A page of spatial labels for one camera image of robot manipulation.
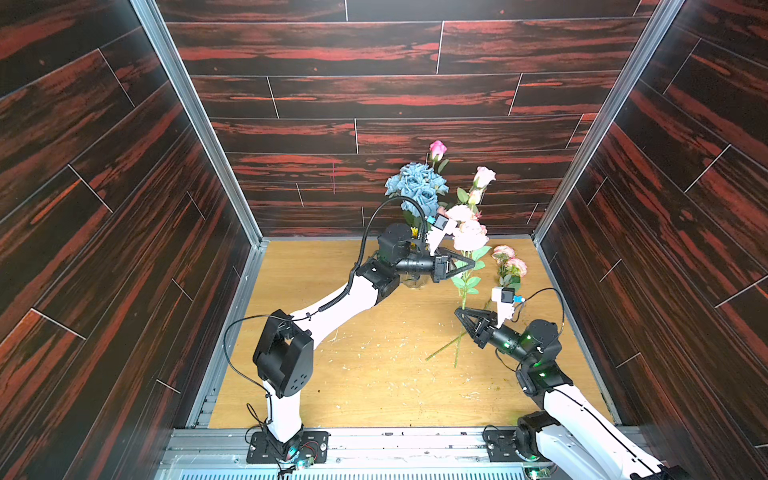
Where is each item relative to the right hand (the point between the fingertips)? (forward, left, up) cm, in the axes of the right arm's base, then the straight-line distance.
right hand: (462, 307), depth 75 cm
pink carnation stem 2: (+25, -23, -19) cm, 39 cm away
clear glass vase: (+13, +12, -7) cm, 19 cm away
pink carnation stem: (+1, 0, +9) cm, 9 cm away
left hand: (+3, 0, +13) cm, 13 cm away
